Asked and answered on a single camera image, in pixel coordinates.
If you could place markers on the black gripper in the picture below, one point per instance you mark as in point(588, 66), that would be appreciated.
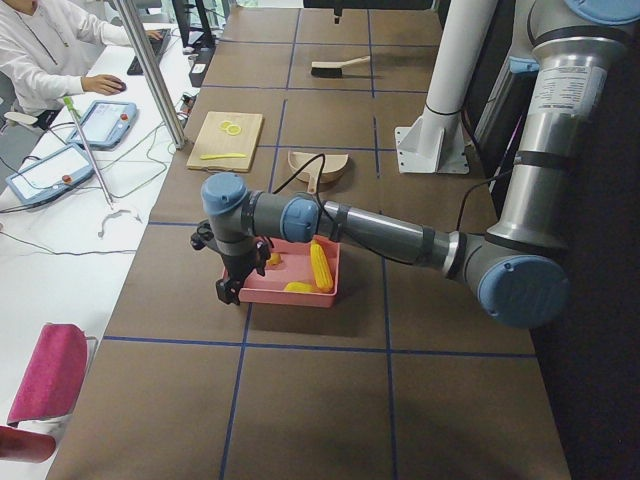
point(236, 267)

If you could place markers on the brown toy ginger root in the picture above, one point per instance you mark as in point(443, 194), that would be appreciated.
point(275, 259)

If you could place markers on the beige hand brush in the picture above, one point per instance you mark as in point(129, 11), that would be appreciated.
point(334, 69)

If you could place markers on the yellow toy potato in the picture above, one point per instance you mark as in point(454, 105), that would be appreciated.
point(300, 287)

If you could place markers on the yellow toy corn cob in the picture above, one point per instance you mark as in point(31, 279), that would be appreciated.
point(320, 268)

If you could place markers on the beige plastic dustpan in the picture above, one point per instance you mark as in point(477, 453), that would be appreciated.
point(316, 169)

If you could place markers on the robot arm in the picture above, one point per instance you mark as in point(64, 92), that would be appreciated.
point(513, 267)

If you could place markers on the pink plastic bin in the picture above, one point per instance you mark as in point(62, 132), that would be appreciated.
point(294, 266)

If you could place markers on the yellow plastic knife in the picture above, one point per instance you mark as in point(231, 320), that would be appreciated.
point(230, 155)

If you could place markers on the bamboo cutting board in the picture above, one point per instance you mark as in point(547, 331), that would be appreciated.
point(212, 140)

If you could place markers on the lower teach pendant tablet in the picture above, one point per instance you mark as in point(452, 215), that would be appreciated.
point(52, 176)

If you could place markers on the teach pendant tablet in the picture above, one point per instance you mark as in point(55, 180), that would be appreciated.
point(52, 176)
point(106, 123)

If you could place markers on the upper teach pendant tablet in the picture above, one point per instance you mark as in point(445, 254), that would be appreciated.
point(106, 123)

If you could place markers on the pink chair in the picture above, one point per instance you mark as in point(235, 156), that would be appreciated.
point(48, 391)

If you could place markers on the black computer mouse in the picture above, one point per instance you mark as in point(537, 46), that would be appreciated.
point(120, 87)

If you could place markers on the grabber reach stick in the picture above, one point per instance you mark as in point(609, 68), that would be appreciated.
point(114, 208)

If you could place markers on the person in white hoodie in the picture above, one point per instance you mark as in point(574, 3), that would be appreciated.
point(42, 52)

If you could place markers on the white pillar mount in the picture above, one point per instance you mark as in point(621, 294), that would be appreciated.
point(434, 143)

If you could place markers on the aluminium frame post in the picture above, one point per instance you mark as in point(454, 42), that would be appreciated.
point(143, 50)

